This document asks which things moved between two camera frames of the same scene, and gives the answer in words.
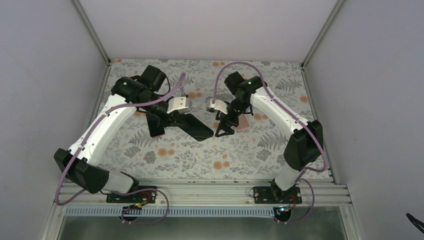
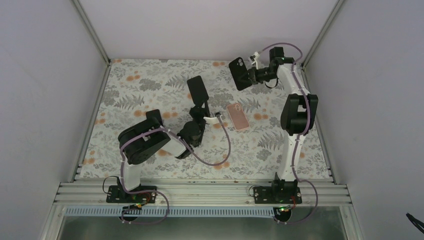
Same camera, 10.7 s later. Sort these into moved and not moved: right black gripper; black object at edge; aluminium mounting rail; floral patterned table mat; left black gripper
Moved: left black gripper; right black gripper
Not moved: aluminium mounting rail; black object at edge; floral patterned table mat
